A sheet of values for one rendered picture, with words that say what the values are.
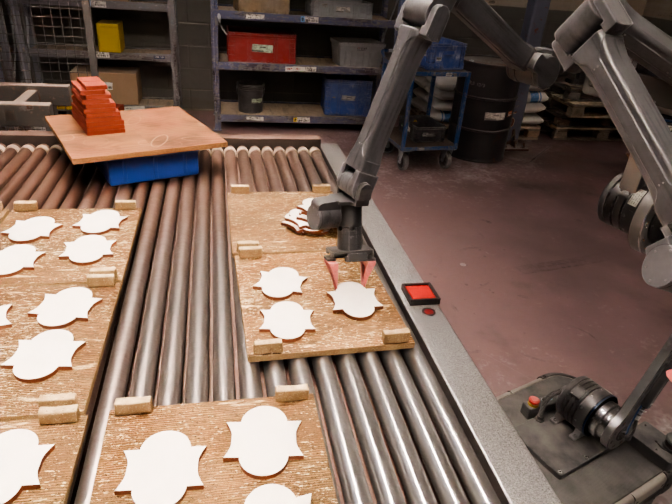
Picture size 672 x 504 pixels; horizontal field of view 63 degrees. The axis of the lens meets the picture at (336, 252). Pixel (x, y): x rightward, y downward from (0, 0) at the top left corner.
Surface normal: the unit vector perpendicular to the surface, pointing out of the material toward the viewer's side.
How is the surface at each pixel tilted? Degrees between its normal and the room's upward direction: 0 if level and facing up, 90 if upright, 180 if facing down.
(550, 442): 0
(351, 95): 90
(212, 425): 0
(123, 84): 90
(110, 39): 90
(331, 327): 0
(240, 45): 90
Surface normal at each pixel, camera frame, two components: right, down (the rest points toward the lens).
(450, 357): 0.07, -0.88
